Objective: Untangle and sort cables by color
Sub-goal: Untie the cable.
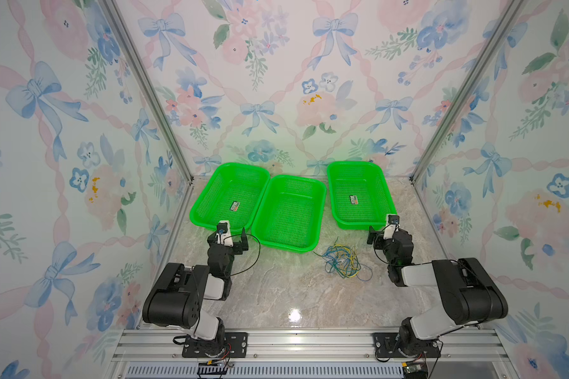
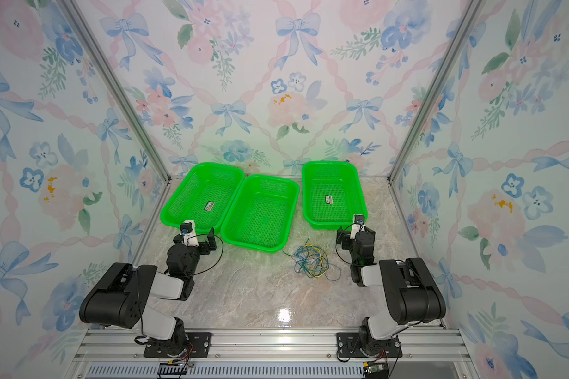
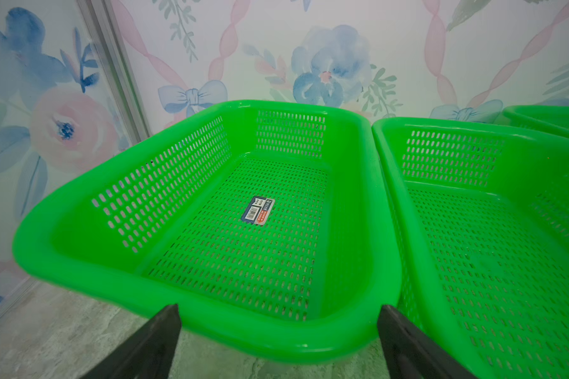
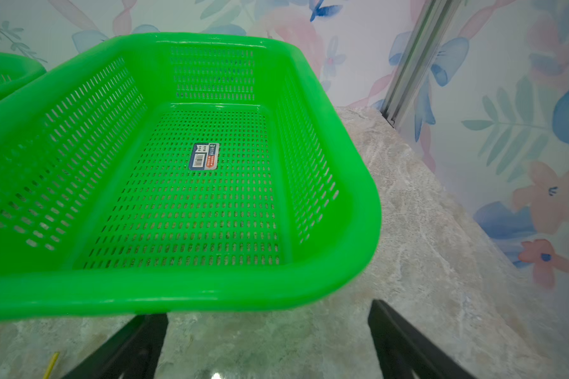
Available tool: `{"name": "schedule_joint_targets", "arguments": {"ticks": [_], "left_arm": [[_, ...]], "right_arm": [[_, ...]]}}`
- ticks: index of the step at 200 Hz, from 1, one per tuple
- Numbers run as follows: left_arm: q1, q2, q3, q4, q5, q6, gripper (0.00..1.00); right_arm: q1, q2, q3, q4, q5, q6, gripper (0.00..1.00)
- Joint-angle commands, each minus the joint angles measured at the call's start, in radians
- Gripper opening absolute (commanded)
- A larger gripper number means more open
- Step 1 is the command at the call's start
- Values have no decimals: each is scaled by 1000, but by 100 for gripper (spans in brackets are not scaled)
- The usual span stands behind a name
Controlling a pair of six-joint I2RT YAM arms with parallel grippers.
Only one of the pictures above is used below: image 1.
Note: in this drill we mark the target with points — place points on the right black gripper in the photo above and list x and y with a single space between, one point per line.
379 239

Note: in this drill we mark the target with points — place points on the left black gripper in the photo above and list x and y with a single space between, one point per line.
237 247

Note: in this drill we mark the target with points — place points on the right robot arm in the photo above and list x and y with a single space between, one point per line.
468 296

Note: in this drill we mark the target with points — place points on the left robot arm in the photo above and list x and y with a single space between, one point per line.
178 294

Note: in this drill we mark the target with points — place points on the left basket barcode sticker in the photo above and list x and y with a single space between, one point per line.
235 206

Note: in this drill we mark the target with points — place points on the left green plastic basket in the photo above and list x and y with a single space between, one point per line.
231 182

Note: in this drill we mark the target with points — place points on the green plastic basket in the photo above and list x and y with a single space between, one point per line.
290 214
231 182
366 181

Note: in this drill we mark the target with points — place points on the right green plastic basket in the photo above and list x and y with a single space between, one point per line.
366 181

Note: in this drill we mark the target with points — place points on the middle green plastic basket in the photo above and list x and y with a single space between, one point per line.
290 214

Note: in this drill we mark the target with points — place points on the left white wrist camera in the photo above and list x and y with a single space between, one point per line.
224 234

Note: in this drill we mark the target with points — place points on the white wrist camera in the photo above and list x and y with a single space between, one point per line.
393 222
224 234

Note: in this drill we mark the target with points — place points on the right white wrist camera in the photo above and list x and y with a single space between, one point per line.
393 222

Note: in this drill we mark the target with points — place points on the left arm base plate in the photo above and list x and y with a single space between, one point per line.
225 345

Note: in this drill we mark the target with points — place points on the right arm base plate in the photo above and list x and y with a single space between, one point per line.
393 345

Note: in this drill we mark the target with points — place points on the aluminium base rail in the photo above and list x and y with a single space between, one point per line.
312 353

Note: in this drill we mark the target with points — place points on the left aluminium corner post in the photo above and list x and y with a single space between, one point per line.
116 21

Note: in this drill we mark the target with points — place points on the aluminium corner post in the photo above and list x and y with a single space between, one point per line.
500 31
116 21

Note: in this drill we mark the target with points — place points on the right aluminium corner post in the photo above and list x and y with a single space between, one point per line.
500 31

